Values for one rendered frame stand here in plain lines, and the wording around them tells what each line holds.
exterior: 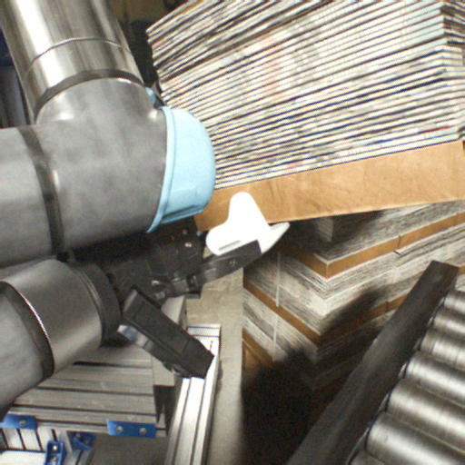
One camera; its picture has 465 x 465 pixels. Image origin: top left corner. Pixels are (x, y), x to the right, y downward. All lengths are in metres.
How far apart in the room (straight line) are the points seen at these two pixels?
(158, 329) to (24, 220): 0.17
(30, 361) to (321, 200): 0.26
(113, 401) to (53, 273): 0.49
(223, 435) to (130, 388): 0.82
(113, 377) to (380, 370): 0.40
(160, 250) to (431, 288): 0.55
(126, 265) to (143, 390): 0.41
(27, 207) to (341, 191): 0.25
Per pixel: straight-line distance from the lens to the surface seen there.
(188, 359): 0.39
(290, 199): 0.41
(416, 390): 0.59
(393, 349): 0.64
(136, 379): 0.72
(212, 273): 0.36
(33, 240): 0.24
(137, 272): 0.36
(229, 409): 1.60
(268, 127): 0.42
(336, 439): 0.52
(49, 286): 0.30
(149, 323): 0.36
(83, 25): 0.30
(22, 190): 0.23
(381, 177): 0.37
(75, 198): 0.24
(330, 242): 1.09
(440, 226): 1.48
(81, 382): 0.76
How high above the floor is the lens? 1.20
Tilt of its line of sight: 27 degrees down
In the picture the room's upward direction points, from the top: straight up
